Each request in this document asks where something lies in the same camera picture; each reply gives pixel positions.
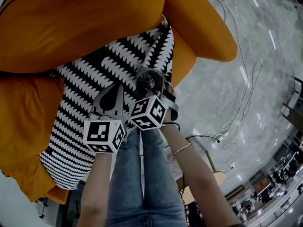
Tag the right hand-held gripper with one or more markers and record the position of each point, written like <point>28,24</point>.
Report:
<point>146,112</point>

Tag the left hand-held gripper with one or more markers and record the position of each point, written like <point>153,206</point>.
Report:
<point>101,132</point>

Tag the black white patterned pillow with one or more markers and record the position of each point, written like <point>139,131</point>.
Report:
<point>94,63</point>

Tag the orange sofa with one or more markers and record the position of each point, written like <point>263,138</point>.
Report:
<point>201,27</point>

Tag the person's right forearm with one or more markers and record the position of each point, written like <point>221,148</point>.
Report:
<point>198,178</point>

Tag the person's left forearm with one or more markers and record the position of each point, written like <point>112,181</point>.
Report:
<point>95,188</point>

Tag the person's right hand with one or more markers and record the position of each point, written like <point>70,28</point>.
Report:
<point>171,94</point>

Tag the white power strip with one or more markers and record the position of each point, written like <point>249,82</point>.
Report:
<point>220,139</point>

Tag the person's blue jeans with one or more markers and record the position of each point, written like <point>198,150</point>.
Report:
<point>146,185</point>

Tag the white plug adapter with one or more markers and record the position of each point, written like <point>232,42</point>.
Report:
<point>232,165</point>

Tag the light wooden stool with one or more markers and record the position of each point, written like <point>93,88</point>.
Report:
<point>219,177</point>

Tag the black stand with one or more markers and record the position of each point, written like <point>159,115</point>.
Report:
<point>43,207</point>

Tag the dark wooden table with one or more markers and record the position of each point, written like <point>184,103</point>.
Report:
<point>294,116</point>

